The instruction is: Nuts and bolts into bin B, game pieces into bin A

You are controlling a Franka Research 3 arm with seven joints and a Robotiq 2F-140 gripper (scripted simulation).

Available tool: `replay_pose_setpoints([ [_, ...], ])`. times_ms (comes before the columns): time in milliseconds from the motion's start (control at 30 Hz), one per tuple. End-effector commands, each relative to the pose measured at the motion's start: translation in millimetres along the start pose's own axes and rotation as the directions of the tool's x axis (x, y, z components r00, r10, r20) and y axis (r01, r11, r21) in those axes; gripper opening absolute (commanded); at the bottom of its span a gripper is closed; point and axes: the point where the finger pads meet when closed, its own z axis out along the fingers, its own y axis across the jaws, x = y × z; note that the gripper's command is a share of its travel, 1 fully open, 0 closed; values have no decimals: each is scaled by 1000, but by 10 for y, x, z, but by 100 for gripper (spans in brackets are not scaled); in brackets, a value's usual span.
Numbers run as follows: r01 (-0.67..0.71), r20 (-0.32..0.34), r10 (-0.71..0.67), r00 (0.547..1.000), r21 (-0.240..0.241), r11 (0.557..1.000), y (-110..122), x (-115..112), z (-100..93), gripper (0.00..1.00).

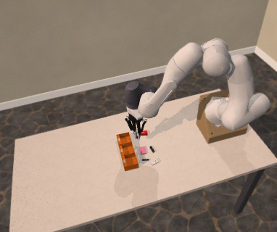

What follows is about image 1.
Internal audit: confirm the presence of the white domino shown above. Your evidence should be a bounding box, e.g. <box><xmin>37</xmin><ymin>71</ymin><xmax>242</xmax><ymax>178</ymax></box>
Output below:
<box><xmin>151</xmin><ymin>159</ymin><xmax>160</xmax><ymax>165</ymax></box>

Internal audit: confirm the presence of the orange three-compartment bin rack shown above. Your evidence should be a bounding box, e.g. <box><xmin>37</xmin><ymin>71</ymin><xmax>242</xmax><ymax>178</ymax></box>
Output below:
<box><xmin>116</xmin><ymin>132</ymin><xmax>139</xmax><ymax>171</ymax></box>

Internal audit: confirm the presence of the red nine-volt battery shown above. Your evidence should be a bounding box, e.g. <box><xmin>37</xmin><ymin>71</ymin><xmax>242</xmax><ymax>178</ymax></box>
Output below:
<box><xmin>141</xmin><ymin>130</ymin><xmax>148</xmax><ymax>136</ymax></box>

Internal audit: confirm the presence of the pink square pad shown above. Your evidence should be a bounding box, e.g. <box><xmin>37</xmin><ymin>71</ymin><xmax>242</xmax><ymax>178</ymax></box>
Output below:
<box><xmin>139</xmin><ymin>146</ymin><xmax>146</xmax><ymax>154</ymax></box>

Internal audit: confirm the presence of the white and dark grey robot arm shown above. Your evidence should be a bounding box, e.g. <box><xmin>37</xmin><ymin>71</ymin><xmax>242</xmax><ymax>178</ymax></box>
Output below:
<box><xmin>125</xmin><ymin>38</ymin><xmax>270</xmax><ymax>131</ymax></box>

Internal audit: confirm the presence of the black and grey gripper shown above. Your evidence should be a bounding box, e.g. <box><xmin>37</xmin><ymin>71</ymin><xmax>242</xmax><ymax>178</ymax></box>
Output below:
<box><xmin>125</xmin><ymin>113</ymin><xmax>146</xmax><ymax>139</ymax></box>

